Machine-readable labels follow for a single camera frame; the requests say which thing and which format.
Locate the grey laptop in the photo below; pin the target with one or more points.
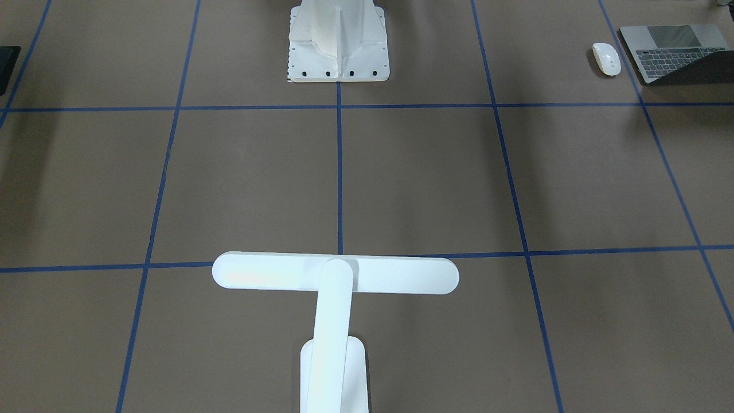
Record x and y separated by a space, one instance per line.
679 54

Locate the black mouse pad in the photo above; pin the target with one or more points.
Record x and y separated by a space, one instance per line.
9 57

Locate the white desk lamp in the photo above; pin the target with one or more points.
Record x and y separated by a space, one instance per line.
333 364

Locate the white computer mouse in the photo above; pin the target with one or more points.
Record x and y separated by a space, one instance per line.
606 58

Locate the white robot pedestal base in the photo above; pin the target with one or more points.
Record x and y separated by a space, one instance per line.
338 41

